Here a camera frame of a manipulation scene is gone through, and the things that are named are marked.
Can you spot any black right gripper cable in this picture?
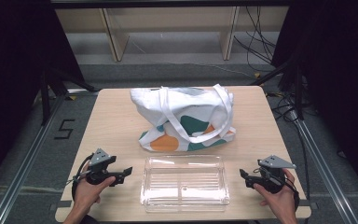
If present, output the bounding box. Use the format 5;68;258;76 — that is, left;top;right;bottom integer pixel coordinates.
283;177;301;213

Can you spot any white patterned tote bag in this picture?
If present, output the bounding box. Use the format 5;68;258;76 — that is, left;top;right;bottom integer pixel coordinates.
130;83;237;153

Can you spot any black floor cable tangle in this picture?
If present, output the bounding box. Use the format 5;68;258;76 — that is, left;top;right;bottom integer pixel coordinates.
266;91;300;124

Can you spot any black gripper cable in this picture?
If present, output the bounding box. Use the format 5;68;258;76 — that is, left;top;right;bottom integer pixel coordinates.
70;153;95;201
283;177;301;213

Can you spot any person's right hand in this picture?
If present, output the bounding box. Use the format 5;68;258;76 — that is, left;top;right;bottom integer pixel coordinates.
253;169;297;218

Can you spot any clear plastic container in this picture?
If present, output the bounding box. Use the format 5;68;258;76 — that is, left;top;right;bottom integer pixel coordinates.
140;154;231;214

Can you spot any person's left hand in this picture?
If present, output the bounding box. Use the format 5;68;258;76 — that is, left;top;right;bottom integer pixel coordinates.
73;169;117;210

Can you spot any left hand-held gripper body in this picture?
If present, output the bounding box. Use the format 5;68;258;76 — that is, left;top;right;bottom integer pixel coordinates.
85;147;125;187

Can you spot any dark curtain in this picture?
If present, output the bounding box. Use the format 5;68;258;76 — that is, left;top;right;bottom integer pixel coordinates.
271;0;358;200
0;0;87;195

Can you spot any black overhead frame bar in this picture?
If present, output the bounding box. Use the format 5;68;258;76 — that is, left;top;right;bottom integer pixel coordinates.
49;0;293;9

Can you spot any black metal stand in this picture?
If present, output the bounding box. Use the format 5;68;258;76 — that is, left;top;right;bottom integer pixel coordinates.
250;59;306;120
39;66;98;126

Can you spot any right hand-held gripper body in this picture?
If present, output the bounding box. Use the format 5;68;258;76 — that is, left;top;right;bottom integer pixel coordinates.
253;154;296;194

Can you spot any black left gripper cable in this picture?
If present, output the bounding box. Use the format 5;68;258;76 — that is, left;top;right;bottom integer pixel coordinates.
70;153;95;201

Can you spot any aluminium floor rail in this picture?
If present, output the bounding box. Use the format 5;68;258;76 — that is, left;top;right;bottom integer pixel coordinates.
0;89;101;224
290;106;358;224

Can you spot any hanging black cable bundle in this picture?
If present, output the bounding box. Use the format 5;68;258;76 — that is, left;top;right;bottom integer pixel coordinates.
232;6;278;73

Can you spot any light wooden shelf unit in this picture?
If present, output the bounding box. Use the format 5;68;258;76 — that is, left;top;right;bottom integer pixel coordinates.
55;6;290;63

